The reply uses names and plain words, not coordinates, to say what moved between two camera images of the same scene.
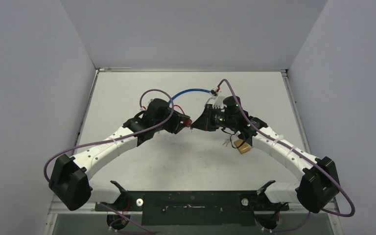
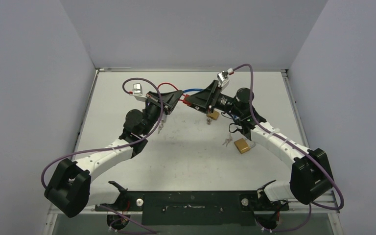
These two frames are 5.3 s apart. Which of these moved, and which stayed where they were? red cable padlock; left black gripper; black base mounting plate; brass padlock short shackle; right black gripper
Moved: right black gripper; red cable padlock; left black gripper
Stayed: brass padlock short shackle; black base mounting plate
